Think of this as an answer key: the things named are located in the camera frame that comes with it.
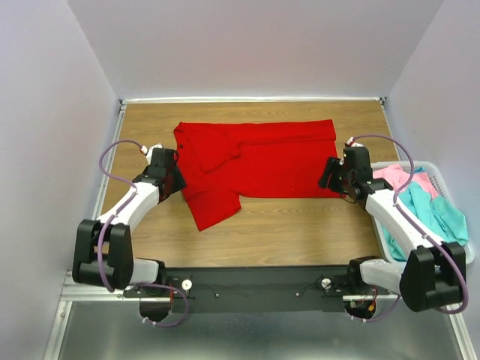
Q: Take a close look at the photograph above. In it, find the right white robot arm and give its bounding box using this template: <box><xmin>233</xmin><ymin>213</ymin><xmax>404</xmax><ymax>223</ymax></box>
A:
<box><xmin>318</xmin><ymin>145</ymin><xmax>469</xmax><ymax>314</ymax></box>

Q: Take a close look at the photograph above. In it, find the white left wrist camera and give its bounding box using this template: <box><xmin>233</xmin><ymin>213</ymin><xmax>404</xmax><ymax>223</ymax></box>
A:
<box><xmin>139</xmin><ymin>143</ymin><xmax>163</xmax><ymax>157</ymax></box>

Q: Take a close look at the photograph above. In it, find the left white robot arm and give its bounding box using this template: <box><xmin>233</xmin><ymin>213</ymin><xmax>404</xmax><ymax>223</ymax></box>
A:
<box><xmin>72</xmin><ymin>145</ymin><xmax>186</xmax><ymax>296</ymax></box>

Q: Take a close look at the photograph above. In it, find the turquoise t shirt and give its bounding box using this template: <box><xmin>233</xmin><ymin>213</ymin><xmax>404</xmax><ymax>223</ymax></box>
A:
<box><xmin>382</xmin><ymin>167</ymin><xmax>470</xmax><ymax>263</ymax></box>

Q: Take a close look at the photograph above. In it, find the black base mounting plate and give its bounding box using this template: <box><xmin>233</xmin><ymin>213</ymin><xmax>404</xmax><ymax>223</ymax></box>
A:
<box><xmin>123</xmin><ymin>266</ymin><xmax>391</xmax><ymax>314</ymax></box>

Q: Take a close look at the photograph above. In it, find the aluminium frame rail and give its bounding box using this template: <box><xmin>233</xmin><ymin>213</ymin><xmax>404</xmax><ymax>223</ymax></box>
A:
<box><xmin>61</xmin><ymin>273</ymin><xmax>397</xmax><ymax>302</ymax></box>

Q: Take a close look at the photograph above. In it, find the white plastic laundry basket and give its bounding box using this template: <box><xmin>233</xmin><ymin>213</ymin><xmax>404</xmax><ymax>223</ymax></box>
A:
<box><xmin>364</xmin><ymin>162</ymin><xmax>467</xmax><ymax>278</ymax></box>

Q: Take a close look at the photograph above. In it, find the red t shirt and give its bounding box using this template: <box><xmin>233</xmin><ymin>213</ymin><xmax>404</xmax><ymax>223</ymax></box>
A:
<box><xmin>173</xmin><ymin>119</ymin><xmax>337</xmax><ymax>231</ymax></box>

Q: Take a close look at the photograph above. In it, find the pink t shirt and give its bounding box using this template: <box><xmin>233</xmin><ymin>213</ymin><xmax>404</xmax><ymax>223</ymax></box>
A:
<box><xmin>373</xmin><ymin>163</ymin><xmax>439</xmax><ymax>202</ymax></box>

